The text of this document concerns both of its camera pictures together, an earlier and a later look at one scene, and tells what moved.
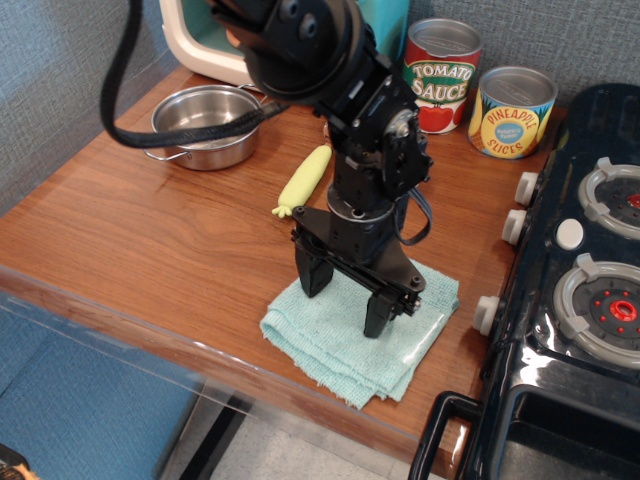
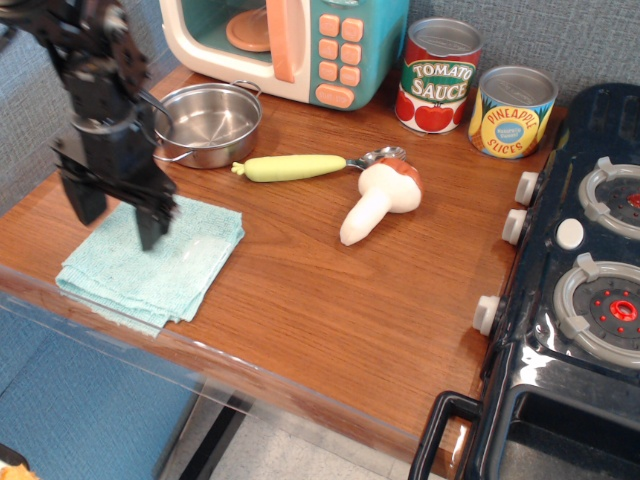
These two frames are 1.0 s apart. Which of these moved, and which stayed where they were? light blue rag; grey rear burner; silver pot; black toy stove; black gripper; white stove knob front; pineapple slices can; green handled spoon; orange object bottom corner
Moved: black gripper; green handled spoon; light blue rag
Stayed: grey rear burner; white stove knob front; orange object bottom corner; pineapple slices can; silver pot; black toy stove
